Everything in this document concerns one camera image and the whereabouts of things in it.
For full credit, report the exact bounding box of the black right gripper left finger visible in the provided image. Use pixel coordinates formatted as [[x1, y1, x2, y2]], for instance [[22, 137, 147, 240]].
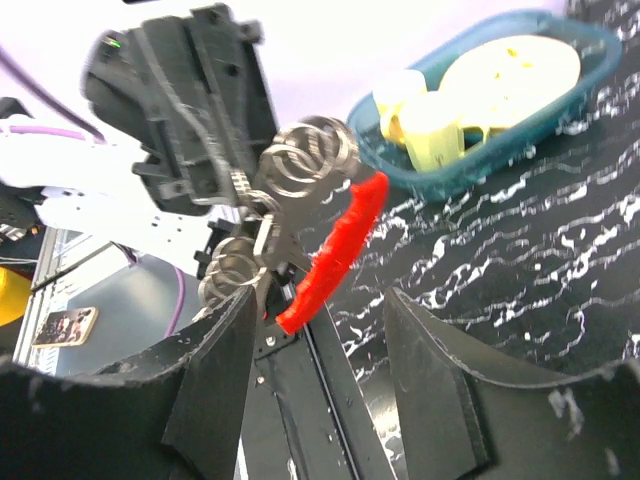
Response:
[[1, 287, 257, 479]]

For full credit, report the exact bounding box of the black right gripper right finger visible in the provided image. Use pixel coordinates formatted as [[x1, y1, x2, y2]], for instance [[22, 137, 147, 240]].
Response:
[[383, 288, 639, 479]]

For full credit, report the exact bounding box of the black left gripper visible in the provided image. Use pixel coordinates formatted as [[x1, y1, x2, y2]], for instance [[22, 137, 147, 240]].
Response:
[[83, 3, 277, 216]]

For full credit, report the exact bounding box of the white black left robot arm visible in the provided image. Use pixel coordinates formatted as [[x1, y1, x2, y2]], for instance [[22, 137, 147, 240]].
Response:
[[1, 1, 277, 244]]

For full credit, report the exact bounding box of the smartphone with photo case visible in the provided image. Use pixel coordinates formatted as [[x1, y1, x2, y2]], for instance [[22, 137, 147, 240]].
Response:
[[31, 307, 99, 348]]

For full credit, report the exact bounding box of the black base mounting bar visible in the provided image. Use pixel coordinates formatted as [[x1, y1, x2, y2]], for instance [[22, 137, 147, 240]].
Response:
[[237, 309, 395, 479]]

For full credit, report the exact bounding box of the yellow mug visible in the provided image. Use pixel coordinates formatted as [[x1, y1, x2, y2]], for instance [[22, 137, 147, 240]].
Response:
[[372, 69, 428, 145], [396, 91, 489, 172]]

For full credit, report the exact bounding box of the cream floral plate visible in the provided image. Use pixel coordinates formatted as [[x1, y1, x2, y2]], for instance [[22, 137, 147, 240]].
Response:
[[438, 35, 581, 139]]

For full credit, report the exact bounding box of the teal plastic bin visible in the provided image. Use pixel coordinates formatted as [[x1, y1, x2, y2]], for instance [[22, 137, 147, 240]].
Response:
[[348, 10, 622, 202]]

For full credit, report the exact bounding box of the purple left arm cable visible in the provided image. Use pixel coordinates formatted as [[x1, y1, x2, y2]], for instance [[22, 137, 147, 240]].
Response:
[[0, 44, 189, 339]]

